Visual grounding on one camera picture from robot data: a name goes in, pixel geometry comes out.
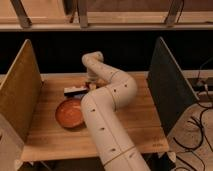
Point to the right dark side panel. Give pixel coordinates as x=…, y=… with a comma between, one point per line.
x=171, y=91

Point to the wooden rail frame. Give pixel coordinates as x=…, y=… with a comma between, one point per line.
x=105, y=15

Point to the black white sponge block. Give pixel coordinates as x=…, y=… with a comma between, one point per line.
x=72, y=91

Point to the cream yellow gripper tip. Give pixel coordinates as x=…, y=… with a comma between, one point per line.
x=91, y=85

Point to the left wooden side panel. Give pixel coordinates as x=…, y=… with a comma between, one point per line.
x=19, y=91

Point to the orange round bowl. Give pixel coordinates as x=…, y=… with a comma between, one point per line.
x=68, y=114

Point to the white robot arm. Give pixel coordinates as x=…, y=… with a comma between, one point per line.
x=115, y=148

